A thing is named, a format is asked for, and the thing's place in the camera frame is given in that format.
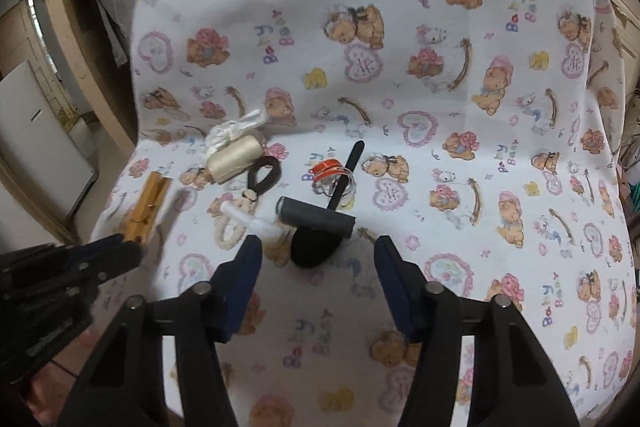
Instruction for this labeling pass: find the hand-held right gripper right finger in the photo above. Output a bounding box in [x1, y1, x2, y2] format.
[374, 234, 583, 427]

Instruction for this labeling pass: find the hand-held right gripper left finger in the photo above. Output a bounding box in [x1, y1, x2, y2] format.
[57, 234, 264, 427]

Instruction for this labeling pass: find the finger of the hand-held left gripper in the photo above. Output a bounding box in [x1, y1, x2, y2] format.
[70, 241, 145, 284]
[55, 233, 126, 258]

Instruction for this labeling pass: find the wooden clothespin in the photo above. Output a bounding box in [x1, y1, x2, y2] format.
[119, 172, 173, 242]

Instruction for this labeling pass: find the small white bottle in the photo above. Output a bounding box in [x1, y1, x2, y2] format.
[222, 201, 286, 240]

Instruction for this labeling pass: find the black round sponge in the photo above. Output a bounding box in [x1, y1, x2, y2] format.
[290, 229, 343, 269]

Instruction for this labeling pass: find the dark grey cylinder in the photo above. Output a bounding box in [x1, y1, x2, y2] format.
[276, 196, 357, 239]

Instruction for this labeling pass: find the black hair tie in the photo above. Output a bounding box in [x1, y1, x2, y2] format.
[242, 155, 282, 208]

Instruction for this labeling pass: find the cream thread spool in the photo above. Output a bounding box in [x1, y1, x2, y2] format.
[206, 134, 265, 184]

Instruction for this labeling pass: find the black stick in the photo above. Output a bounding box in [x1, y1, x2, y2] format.
[326, 140, 366, 210]

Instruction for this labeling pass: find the clear ring with red strip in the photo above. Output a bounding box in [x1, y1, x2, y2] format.
[307, 159, 358, 202]

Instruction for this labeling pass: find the white tissue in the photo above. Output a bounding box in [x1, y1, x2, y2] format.
[205, 108, 266, 152]

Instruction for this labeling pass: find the white refrigerator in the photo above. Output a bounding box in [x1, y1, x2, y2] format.
[0, 59, 98, 220]

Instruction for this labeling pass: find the bear print blanket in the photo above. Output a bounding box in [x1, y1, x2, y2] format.
[90, 0, 638, 427]

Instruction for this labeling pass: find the wooden door frame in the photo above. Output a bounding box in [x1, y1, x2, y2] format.
[35, 0, 141, 142]

